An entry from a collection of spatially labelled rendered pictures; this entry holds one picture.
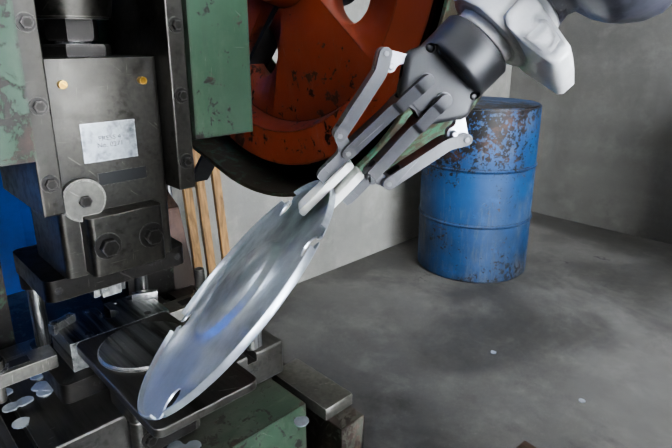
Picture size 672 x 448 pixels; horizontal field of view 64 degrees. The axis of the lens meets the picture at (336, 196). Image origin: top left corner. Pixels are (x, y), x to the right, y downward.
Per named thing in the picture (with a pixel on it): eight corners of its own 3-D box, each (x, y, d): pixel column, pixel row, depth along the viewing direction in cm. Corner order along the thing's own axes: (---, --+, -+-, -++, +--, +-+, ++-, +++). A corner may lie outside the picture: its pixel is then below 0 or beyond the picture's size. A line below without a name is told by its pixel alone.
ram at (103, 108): (188, 258, 78) (170, 44, 69) (80, 291, 68) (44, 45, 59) (135, 229, 90) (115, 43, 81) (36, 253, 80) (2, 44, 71)
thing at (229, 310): (234, 241, 76) (230, 238, 76) (370, 143, 56) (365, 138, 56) (106, 438, 56) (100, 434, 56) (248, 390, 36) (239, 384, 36)
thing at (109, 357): (264, 463, 72) (260, 375, 68) (166, 526, 63) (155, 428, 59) (172, 381, 89) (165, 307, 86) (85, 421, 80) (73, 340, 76)
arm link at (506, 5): (476, -32, 54) (437, 8, 54) (533, -54, 42) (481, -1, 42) (552, 59, 57) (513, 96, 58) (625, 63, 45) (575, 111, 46)
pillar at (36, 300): (53, 343, 85) (40, 260, 81) (38, 349, 83) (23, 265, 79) (49, 338, 86) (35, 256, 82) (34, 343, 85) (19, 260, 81)
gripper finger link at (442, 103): (433, 86, 54) (443, 96, 54) (358, 170, 56) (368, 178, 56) (444, 90, 50) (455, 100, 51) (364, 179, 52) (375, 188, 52)
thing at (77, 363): (171, 334, 87) (168, 308, 86) (74, 372, 77) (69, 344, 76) (146, 314, 94) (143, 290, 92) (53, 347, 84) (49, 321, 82)
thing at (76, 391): (194, 351, 88) (193, 334, 87) (65, 406, 75) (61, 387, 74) (149, 315, 99) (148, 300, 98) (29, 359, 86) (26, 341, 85)
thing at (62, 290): (188, 277, 84) (185, 244, 83) (51, 322, 71) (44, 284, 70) (142, 249, 95) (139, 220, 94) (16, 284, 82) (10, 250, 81)
